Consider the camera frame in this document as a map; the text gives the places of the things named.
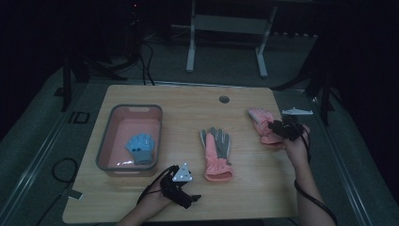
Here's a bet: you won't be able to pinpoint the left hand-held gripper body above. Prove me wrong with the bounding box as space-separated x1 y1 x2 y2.
160 162 194 210

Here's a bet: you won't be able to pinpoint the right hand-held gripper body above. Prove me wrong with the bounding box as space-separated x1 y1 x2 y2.
280 107 314 142

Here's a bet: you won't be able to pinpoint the pink padded ski glove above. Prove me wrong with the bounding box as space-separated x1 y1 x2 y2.
247 107 286 149

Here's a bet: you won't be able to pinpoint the blue knit glove dark dots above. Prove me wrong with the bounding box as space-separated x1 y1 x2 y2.
124 133 154 166

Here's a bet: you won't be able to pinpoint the pink glove with grey palm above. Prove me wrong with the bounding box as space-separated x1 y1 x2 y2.
199 126 234 183

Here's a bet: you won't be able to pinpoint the pink plastic basin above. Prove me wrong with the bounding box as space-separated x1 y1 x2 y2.
96 104 164 177

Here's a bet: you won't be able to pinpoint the person's right hand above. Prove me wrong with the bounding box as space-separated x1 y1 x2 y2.
282 123 312 172

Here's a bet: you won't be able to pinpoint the person's left hand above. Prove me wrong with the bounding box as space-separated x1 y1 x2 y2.
137 179 174 215

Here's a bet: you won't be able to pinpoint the black metal stand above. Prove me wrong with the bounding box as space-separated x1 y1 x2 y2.
271 37 336 127
53 53 128 113

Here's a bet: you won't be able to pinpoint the grey tape piece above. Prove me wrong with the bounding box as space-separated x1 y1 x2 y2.
60 188 84 202

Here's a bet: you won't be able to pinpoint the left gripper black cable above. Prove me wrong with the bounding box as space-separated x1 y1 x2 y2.
136 165 177 206

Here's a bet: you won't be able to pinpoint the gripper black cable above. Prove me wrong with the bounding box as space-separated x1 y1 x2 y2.
293 125 339 226
136 165 177 206

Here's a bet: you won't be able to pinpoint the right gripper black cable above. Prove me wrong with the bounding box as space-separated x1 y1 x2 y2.
293 125 339 226

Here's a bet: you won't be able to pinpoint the white metal desk frame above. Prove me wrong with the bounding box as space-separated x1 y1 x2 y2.
185 0 279 79

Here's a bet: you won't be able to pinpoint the black hanging cables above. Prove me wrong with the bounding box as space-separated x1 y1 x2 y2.
126 0 156 87

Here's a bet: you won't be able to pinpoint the black looped floor cable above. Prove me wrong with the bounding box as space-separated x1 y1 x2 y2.
35 157 79 226

